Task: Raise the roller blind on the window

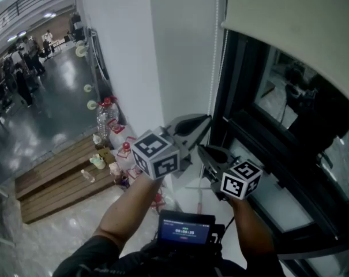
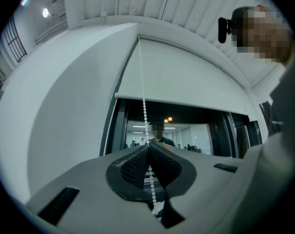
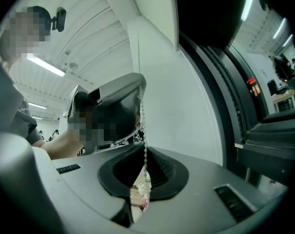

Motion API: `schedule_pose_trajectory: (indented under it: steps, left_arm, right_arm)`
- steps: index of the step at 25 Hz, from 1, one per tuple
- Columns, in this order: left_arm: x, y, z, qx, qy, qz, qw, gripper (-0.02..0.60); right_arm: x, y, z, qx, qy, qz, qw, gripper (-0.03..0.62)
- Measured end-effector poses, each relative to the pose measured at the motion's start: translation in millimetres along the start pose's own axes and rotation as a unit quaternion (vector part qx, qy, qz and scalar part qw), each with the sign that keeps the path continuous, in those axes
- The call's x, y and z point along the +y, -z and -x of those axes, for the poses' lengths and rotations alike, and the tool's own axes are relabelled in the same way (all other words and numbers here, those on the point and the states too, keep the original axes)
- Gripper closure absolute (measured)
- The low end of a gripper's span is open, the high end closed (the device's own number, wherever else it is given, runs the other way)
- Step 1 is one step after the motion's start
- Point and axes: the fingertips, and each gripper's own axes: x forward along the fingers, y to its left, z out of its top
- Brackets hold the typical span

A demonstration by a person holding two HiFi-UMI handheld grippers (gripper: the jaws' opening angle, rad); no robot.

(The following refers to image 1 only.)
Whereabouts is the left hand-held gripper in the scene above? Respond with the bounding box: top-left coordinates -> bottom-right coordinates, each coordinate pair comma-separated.
130,113 -> 212,181

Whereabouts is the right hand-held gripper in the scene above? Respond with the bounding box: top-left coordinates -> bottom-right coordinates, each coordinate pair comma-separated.
197,145 -> 264,201

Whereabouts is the white bead pull chain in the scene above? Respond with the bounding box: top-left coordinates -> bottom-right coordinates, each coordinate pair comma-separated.
207,0 -> 228,117

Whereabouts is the beige roller blind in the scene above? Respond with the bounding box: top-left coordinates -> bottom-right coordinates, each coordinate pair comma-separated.
221,0 -> 349,111

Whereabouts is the person's left forearm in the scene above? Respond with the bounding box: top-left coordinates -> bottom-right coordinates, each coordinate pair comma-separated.
93,176 -> 163,252

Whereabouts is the person's right forearm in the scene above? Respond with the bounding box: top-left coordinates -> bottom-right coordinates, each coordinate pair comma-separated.
230,196 -> 276,261

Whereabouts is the black framed window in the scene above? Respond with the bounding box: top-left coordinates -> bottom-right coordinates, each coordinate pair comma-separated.
208,29 -> 349,277

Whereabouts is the large clear water jug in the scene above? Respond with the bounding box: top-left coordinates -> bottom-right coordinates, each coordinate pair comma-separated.
116,137 -> 137,170
150,183 -> 175,213
107,118 -> 134,148
96,96 -> 120,141
125,167 -> 140,184

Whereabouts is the black chest-mounted screen device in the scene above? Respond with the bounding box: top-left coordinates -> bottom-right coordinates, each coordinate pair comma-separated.
157,209 -> 226,249

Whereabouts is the dark patterned bottle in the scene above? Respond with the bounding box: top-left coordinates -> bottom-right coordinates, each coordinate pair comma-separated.
114,173 -> 132,189

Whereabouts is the small pink figurine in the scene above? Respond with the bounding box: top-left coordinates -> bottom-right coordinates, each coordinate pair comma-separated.
108,162 -> 122,176

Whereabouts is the small cardboard box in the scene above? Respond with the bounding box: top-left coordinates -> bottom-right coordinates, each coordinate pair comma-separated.
97,146 -> 114,163

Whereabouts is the pale green cup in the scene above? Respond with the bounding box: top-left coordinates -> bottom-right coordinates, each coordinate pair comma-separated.
89,154 -> 106,170

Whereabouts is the folded trolley with cream wheels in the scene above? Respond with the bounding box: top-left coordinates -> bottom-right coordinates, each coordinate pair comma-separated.
75,29 -> 111,111

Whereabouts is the small clear plastic bottle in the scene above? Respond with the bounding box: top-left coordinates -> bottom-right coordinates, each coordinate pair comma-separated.
80,169 -> 96,184

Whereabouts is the wooden step platform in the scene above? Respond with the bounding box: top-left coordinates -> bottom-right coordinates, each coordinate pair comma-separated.
14,134 -> 126,224

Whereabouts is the standing rack with grey garments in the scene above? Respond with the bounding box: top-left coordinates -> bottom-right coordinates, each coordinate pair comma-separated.
69,12 -> 85,42

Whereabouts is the person's dark shirt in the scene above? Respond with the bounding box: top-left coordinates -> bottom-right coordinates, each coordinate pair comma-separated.
51,235 -> 284,277

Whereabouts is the group of ceiling lights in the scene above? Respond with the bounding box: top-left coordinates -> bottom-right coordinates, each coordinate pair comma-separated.
0,0 -> 57,61

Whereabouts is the black balcony railing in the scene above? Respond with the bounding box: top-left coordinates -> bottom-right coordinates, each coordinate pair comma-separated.
0,0 -> 76,34

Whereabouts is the black device cable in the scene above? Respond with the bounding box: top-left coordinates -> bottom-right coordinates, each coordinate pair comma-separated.
222,216 -> 235,233

